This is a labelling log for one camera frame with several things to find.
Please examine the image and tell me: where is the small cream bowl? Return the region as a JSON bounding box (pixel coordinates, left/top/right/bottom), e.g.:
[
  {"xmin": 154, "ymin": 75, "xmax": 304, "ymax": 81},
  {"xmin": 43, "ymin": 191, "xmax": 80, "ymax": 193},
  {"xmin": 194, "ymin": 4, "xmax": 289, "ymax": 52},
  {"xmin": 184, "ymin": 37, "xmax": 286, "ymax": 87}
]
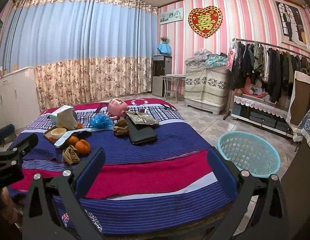
[{"xmin": 50, "ymin": 127, "xmax": 67, "ymax": 140}]

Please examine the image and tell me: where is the brown paper ball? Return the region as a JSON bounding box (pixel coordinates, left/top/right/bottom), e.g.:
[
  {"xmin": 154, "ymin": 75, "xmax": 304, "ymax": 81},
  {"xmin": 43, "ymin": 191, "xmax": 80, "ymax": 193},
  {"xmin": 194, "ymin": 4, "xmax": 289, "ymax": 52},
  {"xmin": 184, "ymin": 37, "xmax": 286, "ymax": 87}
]
[{"xmin": 62, "ymin": 145, "xmax": 80, "ymax": 166}]

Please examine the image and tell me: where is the orange tangerine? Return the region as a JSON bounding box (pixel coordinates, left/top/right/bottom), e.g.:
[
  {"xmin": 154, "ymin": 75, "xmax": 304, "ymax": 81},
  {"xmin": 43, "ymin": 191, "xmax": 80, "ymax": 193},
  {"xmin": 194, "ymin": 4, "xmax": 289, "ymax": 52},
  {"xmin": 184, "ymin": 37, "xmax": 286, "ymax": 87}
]
[
  {"xmin": 75, "ymin": 139, "xmax": 90, "ymax": 155},
  {"xmin": 66, "ymin": 135, "xmax": 79, "ymax": 146}
]

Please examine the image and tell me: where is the blue plastic bag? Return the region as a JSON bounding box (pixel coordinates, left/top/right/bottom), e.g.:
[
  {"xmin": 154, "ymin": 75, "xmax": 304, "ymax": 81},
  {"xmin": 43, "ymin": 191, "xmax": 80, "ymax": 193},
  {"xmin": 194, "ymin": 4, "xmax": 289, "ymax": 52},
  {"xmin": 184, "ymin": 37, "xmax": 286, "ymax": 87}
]
[{"xmin": 89, "ymin": 113, "xmax": 113, "ymax": 129}]

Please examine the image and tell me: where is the camouflage patterned packet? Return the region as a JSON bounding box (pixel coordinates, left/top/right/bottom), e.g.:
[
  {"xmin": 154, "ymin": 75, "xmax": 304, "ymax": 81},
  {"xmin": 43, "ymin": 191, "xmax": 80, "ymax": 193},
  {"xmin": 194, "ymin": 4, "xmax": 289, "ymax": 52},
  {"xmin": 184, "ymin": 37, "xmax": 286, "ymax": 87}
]
[{"xmin": 126, "ymin": 111, "xmax": 159, "ymax": 126}]

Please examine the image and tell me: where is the white paper strip wrapper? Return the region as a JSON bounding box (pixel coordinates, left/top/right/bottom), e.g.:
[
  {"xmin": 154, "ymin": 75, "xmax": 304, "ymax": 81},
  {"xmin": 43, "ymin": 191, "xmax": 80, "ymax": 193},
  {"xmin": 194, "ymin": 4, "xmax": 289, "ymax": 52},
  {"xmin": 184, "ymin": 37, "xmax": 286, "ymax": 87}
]
[{"xmin": 54, "ymin": 128, "xmax": 92, "ymax": 148}]

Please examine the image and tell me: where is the brown phone case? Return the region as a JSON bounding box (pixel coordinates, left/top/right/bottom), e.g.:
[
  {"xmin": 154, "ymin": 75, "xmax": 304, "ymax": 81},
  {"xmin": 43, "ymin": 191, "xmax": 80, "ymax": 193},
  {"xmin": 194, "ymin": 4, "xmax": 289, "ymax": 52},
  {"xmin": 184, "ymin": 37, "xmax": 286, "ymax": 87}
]
[{"xmin": 43, "ymin": 126, "xmax": 57, "ymax": 144}]

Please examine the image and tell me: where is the white cupboard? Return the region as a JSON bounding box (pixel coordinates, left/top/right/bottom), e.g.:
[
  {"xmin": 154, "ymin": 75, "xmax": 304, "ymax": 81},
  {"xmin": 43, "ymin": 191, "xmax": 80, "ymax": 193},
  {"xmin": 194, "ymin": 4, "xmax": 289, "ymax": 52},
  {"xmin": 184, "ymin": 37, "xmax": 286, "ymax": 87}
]
[{"xmin": 0, "ymin": 67, "xmax": 40, "ymax": 129}]

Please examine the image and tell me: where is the teal white carton box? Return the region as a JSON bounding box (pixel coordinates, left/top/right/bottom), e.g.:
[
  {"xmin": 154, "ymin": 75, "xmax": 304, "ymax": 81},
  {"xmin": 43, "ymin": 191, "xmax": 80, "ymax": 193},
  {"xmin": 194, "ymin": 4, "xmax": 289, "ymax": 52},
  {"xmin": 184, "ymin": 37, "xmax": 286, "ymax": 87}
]
[{"xmin": 48, "ymin": 104, "xmax": 75, "ymax": 126}]

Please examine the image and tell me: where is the grey pouch bag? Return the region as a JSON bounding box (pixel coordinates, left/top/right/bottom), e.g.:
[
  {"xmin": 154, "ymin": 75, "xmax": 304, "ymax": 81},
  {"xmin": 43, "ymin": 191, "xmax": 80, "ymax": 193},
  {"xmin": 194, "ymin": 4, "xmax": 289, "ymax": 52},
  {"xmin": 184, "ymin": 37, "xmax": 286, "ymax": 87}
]
[{"xmin": 56, "ymin": 108, "xmax": 78, "ymax": 131}]

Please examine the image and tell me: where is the light blue plastic basket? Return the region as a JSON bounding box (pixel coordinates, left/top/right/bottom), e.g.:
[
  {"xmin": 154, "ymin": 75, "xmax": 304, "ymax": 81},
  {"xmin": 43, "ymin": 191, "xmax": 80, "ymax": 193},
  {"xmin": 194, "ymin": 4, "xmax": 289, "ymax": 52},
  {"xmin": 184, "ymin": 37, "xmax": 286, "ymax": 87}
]
[{"xmin": 216, "ymin": 131, "xmax": 280, "ymax": 178}]

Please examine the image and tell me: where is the blue fringed cloth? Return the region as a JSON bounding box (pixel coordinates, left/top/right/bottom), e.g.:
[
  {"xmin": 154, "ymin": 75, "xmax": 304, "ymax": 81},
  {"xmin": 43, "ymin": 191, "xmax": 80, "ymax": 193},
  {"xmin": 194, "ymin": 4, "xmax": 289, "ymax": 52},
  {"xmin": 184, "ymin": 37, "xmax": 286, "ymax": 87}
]
[{"xmin": 293, "ymin": 108, "xmax": 310, "ymax": 148}]

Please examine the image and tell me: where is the low tv stand lace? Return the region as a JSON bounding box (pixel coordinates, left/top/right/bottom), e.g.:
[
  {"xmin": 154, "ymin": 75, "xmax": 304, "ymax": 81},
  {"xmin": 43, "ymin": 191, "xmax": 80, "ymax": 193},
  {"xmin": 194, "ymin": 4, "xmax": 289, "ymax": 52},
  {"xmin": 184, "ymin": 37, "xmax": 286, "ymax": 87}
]
[{"xmin": 230, "ymin": 94, "xmax": 293, "ymax": 138}]

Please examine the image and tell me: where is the striped blue red blanket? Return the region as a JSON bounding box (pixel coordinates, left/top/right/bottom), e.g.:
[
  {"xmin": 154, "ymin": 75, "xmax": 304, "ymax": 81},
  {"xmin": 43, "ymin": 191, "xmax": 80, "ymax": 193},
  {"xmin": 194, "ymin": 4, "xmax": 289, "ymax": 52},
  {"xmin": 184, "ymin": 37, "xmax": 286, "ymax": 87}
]
[{"xmin": 6, "ymin": 98, "xmax": 233, "ymax": 235}]

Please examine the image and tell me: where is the black wallet case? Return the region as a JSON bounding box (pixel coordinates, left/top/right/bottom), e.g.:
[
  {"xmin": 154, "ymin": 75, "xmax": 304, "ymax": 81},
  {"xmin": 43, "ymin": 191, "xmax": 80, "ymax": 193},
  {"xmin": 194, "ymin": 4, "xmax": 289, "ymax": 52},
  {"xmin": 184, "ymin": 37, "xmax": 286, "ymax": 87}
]
[{"xmin": 125, "ymin": 118, "xmax": 157, "ymax": 146}]

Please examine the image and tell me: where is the blue floral curtain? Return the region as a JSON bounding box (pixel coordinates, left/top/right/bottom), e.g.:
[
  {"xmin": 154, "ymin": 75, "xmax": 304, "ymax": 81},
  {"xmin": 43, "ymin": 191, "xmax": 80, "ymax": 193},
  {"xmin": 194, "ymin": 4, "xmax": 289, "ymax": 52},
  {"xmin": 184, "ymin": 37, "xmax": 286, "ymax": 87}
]
[{"xmin": 0, "ymin": 0, "xmax": 158, "ymax": 110}]

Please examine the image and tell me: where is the folded table brown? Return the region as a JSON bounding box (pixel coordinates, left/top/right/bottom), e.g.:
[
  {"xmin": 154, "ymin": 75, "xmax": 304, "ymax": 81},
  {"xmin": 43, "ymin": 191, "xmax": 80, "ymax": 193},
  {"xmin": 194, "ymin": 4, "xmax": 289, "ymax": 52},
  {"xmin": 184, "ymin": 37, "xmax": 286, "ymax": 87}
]
[{"xmin": 286, "ymin": 71, "xmax": 310, "ymax": 130}]

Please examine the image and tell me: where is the cloth covered cabinet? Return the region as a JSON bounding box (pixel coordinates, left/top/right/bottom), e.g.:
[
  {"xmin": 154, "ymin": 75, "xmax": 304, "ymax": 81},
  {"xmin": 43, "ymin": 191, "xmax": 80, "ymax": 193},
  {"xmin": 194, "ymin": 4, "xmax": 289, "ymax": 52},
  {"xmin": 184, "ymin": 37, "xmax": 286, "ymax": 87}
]
[{"xmin": 184, "ymin": 62, "xmax": 229, "ymax": 115}]

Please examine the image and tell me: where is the clothes rack with garments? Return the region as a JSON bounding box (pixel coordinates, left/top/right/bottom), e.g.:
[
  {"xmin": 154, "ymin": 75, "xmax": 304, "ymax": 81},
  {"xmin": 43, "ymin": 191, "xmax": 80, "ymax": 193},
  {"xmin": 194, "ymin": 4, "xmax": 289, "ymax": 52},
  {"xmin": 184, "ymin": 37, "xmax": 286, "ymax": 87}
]
[{"xmin": 223, "ymin": 38, "xmax": 310, "ymax": 120}]

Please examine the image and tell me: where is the pile of clothes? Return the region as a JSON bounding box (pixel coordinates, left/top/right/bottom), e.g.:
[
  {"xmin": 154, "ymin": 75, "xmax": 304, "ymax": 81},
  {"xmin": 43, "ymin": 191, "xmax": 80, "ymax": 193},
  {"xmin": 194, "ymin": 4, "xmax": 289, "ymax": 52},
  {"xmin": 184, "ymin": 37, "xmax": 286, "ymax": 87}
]
[{"xmin": 185, "ymin": 49, "xmax": 227, "ymax": 68}]

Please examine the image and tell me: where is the water dispenser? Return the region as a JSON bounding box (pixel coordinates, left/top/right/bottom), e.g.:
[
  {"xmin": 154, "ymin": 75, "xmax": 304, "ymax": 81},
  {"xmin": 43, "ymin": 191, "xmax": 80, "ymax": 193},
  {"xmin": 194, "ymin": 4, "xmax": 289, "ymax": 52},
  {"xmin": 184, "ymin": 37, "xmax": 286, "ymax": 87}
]
[{"xmin": 152, "ymin": 55, "xmax": 172, "ymax": 97}]

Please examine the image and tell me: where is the framed wedding picture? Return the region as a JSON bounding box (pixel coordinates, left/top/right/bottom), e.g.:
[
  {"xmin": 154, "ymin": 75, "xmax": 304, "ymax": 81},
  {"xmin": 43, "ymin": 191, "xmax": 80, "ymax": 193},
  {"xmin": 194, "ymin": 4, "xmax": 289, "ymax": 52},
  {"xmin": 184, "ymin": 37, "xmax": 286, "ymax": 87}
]
[{"xmin": 273, "ymin": 0, "xmax": 310, "ymax": 53}]

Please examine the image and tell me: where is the red heart wall ornament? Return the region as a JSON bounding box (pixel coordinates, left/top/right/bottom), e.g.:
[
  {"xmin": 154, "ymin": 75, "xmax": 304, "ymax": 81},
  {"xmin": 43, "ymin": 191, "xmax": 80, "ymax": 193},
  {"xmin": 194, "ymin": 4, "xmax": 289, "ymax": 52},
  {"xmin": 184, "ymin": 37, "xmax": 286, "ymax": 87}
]
[{"xmin": 188, "ymin": 6, "xmax": 223, "ymax": 38}]

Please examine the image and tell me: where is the landscape wall picture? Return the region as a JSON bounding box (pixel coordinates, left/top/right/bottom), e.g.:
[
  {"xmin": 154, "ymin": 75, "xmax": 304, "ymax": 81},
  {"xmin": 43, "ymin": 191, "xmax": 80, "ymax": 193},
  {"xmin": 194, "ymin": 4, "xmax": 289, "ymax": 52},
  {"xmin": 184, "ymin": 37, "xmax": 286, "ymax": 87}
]
[{"xmin": 159, "ymin": 8, "xmax": 184, "ymax": 25}]

